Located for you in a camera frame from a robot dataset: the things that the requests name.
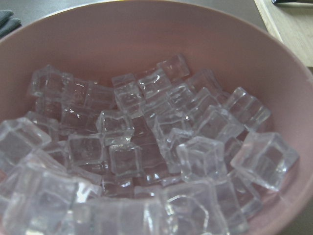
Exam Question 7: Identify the bamboo cutting board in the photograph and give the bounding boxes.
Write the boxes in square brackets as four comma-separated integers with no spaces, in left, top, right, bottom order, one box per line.
[255,0,313,67]

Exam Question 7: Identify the clear plastic ice cubes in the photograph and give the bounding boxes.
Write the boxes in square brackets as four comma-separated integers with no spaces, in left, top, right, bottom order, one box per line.
[0,54,299,235]

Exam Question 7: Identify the steel muddler black tip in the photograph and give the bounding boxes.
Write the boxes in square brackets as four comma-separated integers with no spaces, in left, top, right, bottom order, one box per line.
[271,0,313,4]

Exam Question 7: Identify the pink ribbed bowl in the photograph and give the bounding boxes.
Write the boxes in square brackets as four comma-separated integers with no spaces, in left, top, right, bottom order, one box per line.
[0,0,313,235]

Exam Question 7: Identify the grey folded cloth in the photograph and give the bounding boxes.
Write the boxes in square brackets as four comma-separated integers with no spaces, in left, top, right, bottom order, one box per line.
[0,10,22,39]

